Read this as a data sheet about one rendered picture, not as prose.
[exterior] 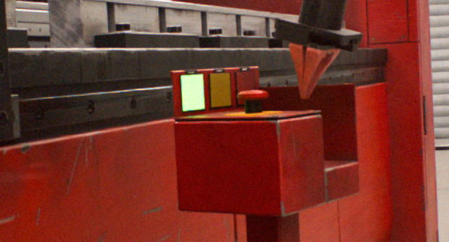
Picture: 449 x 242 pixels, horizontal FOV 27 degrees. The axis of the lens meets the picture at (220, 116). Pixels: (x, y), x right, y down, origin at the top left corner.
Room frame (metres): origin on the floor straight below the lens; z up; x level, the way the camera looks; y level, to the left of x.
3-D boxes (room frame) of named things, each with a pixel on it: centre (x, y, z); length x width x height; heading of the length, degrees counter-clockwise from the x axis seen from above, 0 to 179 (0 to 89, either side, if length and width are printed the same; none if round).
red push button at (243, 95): (1.18, -0.04, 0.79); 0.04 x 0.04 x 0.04
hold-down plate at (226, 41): (1.97, -0.04, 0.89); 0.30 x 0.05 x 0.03; 158
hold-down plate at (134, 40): (1.60, 0.11, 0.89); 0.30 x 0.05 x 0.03; 158
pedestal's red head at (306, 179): (1.22, -0.06, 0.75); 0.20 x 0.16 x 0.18; 144
